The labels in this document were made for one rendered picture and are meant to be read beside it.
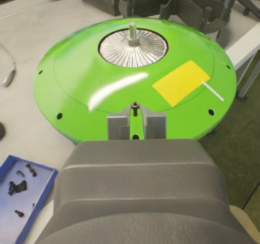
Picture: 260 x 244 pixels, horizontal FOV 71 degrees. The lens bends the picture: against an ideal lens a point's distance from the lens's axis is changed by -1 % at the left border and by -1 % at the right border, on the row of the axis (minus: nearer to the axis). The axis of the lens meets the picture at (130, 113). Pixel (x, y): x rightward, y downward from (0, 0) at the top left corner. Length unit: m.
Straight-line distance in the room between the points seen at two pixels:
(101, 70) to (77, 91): 0.04
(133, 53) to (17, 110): 0.33
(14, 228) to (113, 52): 0.31
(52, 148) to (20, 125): 0.10
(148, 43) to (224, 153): 1.30
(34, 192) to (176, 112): 0.28
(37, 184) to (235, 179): 1.27
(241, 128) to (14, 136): 1.55
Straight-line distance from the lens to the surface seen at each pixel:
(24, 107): 0.51
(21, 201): 0.39
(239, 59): 0.64
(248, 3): 0.89
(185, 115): 0.23
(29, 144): 0.44
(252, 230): 0.71
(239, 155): 1.56
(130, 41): 0.28
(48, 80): 0.29
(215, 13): 0.68
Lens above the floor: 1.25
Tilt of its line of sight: 52 degrees down
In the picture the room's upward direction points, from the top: 3 degrees counter-clockwise
